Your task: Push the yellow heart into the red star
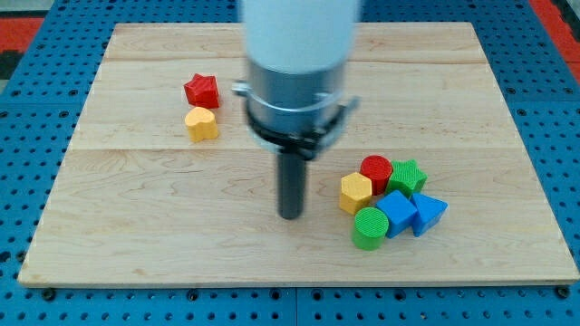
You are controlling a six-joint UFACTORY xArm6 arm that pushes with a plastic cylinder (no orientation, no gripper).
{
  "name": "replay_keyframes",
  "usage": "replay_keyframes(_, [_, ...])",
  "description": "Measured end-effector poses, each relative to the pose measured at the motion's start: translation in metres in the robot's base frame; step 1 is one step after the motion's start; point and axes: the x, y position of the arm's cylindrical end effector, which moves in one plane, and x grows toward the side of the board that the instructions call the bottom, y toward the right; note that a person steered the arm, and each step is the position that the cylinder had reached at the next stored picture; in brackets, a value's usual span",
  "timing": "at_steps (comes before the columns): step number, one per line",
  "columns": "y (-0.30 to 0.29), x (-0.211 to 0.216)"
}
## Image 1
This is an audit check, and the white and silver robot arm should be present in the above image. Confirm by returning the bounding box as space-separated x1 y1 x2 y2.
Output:
234 0 362 160

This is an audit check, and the yellow heart block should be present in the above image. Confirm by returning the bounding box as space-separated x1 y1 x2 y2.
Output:
184 107 219 143

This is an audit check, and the red star block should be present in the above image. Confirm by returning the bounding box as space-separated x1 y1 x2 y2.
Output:
183 73 220 109

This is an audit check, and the green star block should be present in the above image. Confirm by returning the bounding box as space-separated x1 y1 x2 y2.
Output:
385 159 428 197

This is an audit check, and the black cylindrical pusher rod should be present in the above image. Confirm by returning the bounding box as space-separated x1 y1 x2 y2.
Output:
276 152 306 220

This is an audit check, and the yellow hexagon block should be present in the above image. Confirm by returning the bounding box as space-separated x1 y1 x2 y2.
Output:
339 172 372 216

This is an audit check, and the red cylinder block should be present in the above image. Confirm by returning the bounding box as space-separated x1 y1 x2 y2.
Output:
360 155 393 196

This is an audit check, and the green cylinder block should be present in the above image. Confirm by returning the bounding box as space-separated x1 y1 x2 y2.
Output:
352 207 389 251

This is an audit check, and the blue cube block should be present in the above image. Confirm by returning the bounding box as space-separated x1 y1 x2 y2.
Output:
375 190 418 238

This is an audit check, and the wooden board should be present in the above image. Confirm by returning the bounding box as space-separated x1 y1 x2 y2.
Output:
18 23 579 289

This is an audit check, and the blue triangle block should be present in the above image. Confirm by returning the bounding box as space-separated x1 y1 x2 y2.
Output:
411 193 449 237

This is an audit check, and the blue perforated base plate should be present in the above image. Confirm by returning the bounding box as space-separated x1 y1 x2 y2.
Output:
1 0 579 325

